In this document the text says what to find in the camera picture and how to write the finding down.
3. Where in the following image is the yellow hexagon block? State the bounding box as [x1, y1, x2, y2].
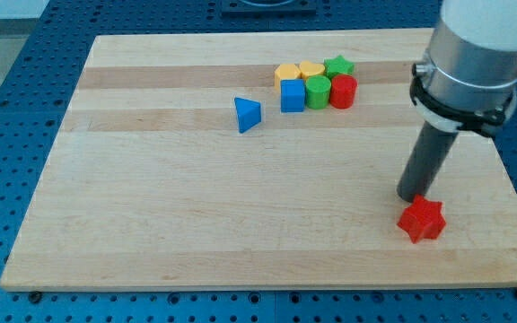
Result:
[274, 64, 302, 92]

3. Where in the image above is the blue cube block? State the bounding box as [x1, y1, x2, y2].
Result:
[280, 79, 305, 113]

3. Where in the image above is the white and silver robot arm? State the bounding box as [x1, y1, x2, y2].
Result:
[410, 0, 517, 136]

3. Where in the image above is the light wooden board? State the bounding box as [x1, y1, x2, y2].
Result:
[0, 29, 517, 292]

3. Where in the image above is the red cylinder block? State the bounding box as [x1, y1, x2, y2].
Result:
[329, 74, 358, 109]

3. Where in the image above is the yellow heart block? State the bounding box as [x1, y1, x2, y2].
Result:
[298, 60, 326, 81]

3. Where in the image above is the red star block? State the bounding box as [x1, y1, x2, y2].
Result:
[397, 195, 446, 244]

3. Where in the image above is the green cylinder block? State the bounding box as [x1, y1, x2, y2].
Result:
[305, 75, 331, 109]

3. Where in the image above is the blue triangle block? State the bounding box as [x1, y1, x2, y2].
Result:
[233, 97, 262, 134]

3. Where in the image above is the green star block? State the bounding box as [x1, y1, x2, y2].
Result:
[323, 55, 355, 79]

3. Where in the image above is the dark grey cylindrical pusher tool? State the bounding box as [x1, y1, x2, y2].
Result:
[397, 122, 457, 203]

